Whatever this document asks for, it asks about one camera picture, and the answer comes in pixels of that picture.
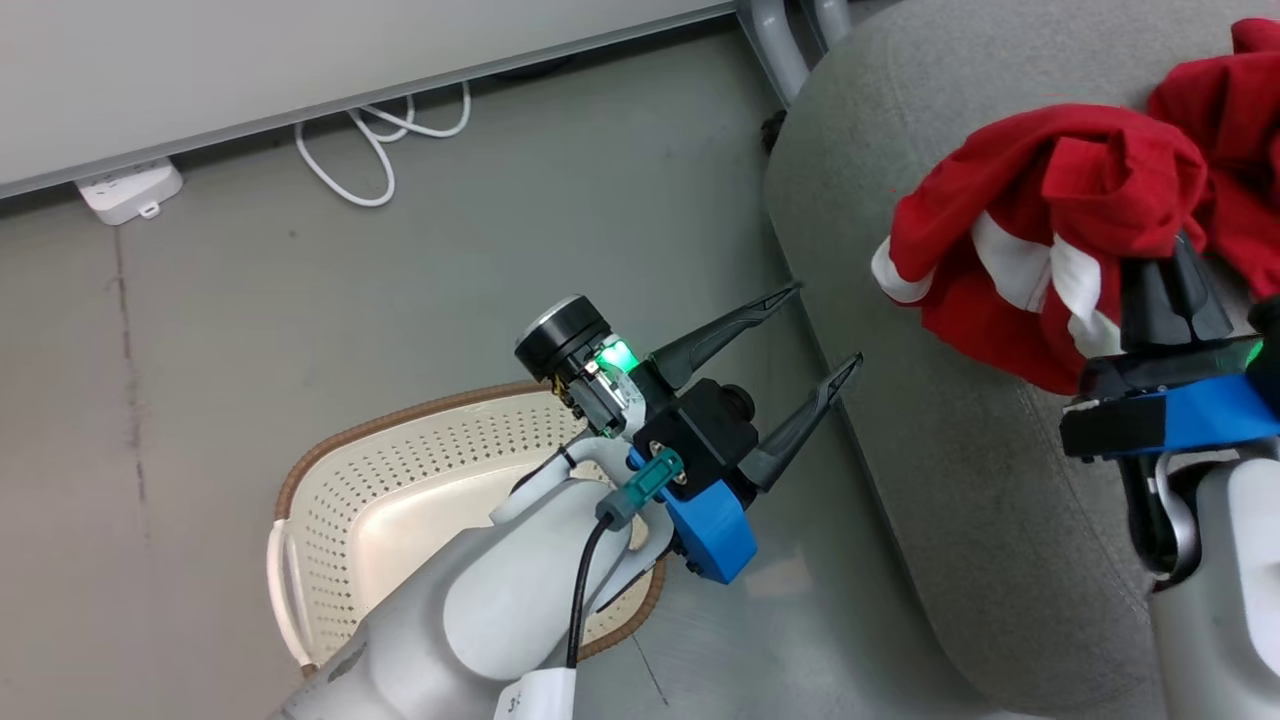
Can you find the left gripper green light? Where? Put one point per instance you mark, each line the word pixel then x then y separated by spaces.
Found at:
pixel 590 375

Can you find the white power strip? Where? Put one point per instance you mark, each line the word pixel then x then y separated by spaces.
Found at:
pixel 130 190

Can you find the left wrist camera blue mount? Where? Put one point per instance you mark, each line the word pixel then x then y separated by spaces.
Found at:
pixel 705 440

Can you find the right wrist camera blue mount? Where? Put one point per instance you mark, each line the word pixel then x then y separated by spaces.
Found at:
pixel 1215 415

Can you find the red and white garment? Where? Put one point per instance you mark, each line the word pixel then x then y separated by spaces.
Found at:
pixel 1060 180

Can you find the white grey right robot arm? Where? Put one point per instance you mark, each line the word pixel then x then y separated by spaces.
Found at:
pixel 1220 590

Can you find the grey upholstered seat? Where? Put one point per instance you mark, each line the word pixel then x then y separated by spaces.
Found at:
pixel 950 450

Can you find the wrist camera blue mount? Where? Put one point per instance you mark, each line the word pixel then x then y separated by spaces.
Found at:
pixel 705 440
pixel 1215 415

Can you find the black caster wheel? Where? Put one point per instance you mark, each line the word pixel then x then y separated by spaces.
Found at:
pixel 773 132

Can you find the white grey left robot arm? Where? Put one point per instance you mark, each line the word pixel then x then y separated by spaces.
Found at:
pixel 480 610

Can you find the white partition panel grey frame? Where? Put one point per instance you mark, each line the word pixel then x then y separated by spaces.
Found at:
pixel 300 60

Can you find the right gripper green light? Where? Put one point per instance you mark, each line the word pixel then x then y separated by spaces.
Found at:
pixel 1200 365

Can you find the cream perforated laundry basket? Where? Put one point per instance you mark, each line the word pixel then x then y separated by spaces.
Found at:
pixel 390 520

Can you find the grey partition foot post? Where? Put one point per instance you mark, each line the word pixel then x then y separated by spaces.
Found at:
pixel 832 18
pixel 778 50

